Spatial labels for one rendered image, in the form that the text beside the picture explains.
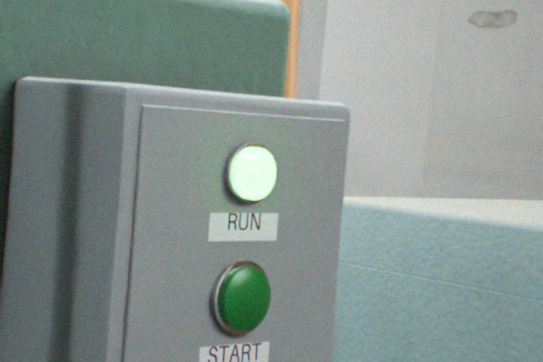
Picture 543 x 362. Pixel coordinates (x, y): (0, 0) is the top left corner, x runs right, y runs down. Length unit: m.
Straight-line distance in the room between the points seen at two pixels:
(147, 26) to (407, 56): 2.38
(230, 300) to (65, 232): 0.06
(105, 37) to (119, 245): 0.09
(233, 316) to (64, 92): 0.09
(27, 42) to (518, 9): 2.40
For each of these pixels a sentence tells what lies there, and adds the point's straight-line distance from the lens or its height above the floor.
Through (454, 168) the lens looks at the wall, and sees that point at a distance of 2.84.
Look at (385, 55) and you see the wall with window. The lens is 2.77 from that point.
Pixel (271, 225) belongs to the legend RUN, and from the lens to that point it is 0.42.
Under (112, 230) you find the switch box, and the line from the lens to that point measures 0.38.
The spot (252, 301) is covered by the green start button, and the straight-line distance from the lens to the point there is 0.40.
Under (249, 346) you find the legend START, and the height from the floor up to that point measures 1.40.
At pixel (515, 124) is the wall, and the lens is 2.76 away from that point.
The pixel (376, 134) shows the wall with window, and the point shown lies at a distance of 2.76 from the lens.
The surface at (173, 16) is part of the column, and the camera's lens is 0.46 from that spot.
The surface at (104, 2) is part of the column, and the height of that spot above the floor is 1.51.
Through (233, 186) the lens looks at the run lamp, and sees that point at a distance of 0.40.
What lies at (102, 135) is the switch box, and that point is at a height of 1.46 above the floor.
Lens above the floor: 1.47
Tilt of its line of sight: 3 degrees down
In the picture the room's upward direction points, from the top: 4 degrees clockwise
